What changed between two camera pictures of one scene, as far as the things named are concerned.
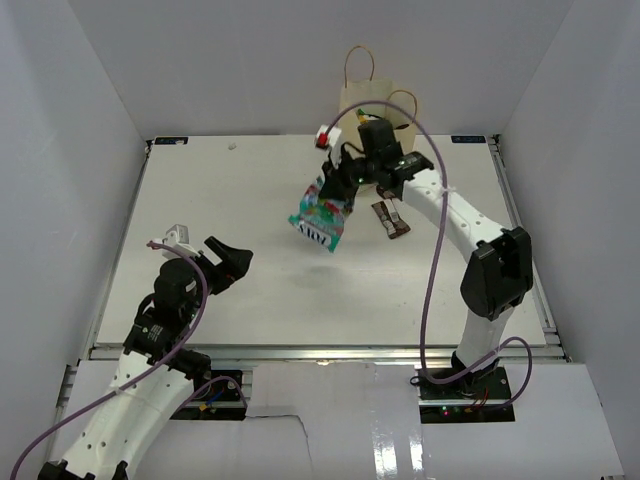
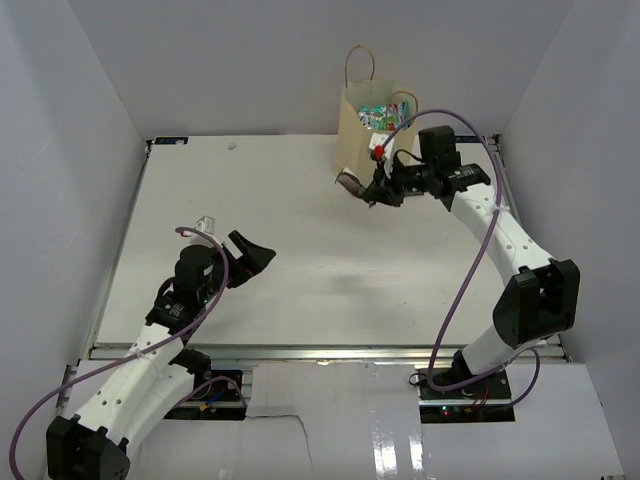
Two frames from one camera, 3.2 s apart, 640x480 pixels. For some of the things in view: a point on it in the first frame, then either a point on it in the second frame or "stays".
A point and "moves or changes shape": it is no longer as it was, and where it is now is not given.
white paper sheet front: (362, 421) stays
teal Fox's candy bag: (322, 220) to (398, 115)
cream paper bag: (378, 100) stays
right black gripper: (335, 187) to (381, 194)
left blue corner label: (170, 140) stays
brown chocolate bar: (387, 211) moves or changes shape
